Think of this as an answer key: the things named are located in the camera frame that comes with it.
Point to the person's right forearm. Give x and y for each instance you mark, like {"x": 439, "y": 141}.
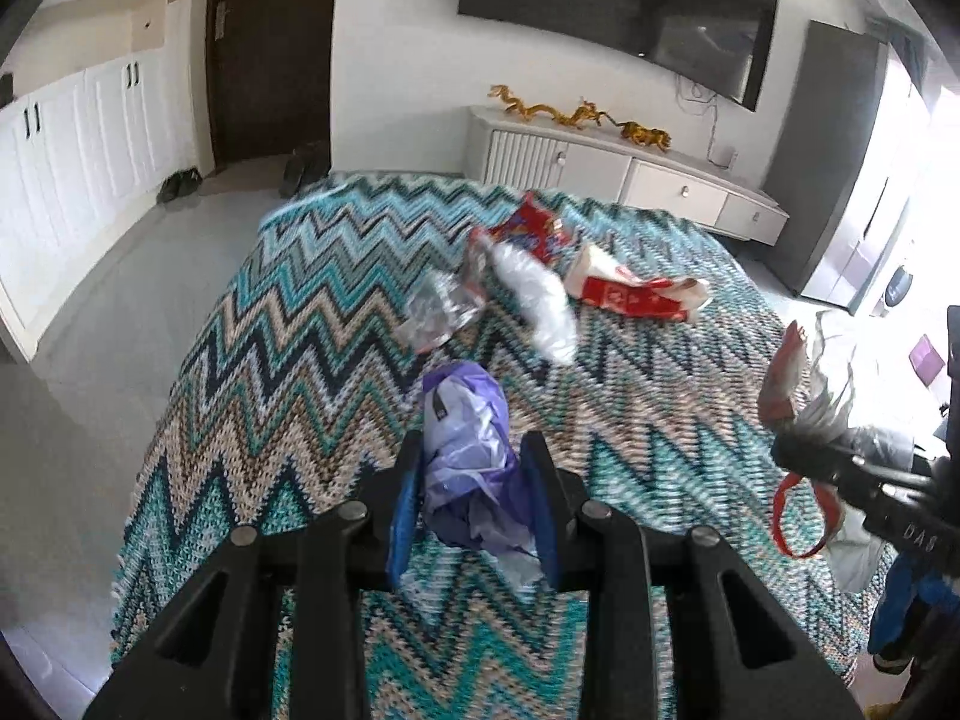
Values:
{"x": 915, "y": 604}

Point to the black bag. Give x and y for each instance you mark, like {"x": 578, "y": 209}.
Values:
{"x": 6, "y": 88}

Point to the purple box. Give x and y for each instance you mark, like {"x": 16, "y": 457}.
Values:
{"x": 926, "y": 361}

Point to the silver clear wrapper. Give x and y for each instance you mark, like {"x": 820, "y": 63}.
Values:
{"x": 439, "y": 304}

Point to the zigzag patterned blanket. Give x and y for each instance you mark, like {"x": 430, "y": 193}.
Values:
{"x": 300, "y": 315}

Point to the translucent white plastic bag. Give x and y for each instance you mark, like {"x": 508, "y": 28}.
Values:
{"x": 540, "y": 300}

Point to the silver door lock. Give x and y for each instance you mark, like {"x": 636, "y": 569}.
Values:
{"x": 221, "y": 21}

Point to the pair of brown boots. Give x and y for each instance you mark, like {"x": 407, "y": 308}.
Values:
{"x": 304, "y": 169}

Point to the white television console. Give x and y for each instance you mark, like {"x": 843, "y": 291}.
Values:
{"x": 622, "y": 172}

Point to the dark brown door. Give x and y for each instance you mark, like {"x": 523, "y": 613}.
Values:
{"x": 270, "y": 52}

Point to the golden tiger figurine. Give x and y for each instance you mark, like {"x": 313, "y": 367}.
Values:
{"x": 645, "y": 135}

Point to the red snack packet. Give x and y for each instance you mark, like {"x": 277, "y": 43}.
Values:
{"x": 534, "y": 229}

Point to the small white device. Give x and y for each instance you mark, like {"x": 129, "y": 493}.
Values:
{"x": 724, "y": 158}

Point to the white shoe cabinet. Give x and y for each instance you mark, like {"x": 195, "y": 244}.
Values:
{"x": 75, "y": 157}

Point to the pair of dark shoes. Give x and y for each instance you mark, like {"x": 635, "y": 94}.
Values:
{"x": 178, "y": 186}

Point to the blue curtain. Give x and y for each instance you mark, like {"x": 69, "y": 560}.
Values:
{"x": 900, "y": 41}

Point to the grey refrigerator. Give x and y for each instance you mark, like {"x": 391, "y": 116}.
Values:
{"x": 832, "y": 165}

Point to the white washing machine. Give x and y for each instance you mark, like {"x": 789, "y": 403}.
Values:
{"x": 894, "y": 289}

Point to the red white paper bag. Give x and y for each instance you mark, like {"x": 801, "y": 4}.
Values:
{"x": 622, "y": 289}

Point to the purple plastic wrapper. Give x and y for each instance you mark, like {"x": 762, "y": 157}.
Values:
{"x": 469, "y": 457}

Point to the golden dragon figurine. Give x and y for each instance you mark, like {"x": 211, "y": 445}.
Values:
{"x": 547, "y": 111}

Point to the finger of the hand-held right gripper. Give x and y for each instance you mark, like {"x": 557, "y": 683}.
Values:
{"x": 832, "y": 465}

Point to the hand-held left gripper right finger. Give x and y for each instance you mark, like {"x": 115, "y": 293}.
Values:
{"x": 544, "y": 510}

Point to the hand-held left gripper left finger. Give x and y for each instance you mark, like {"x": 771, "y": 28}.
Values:
{"x": 403, "y": 517}

